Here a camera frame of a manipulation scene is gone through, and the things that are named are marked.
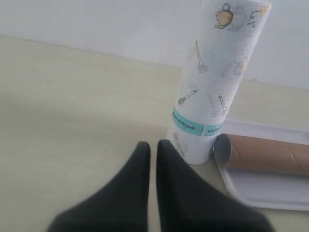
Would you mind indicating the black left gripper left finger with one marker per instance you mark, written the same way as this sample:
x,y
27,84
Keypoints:
x,y
120,206

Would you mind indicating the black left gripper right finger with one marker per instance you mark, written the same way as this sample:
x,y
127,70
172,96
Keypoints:
x,y
187,203

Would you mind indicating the brown cardboard tube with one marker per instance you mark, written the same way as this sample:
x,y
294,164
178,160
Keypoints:
x,y
257,154

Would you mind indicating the printed paper towel roll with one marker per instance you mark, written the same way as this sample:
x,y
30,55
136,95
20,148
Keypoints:
x,y
222,43

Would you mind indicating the white plastic tray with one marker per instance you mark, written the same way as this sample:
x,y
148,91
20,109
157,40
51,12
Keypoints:
x,y
265,189

